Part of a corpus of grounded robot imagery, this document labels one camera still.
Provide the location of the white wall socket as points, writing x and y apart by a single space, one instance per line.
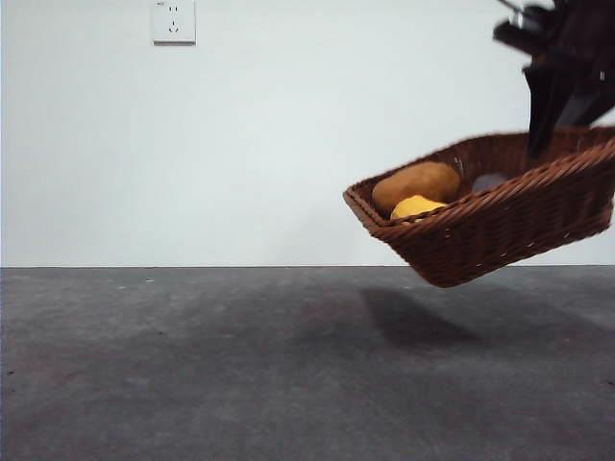
174 24

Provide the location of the yellow corn cob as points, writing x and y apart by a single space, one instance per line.
415 207

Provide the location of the brown wicker basket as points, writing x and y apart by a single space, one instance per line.
504 235

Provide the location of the brown potato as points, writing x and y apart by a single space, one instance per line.
418 185

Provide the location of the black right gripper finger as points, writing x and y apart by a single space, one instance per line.
583 108
545 105

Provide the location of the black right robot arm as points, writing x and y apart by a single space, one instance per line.
562 29

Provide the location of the purple eggplant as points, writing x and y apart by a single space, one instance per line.
487 182

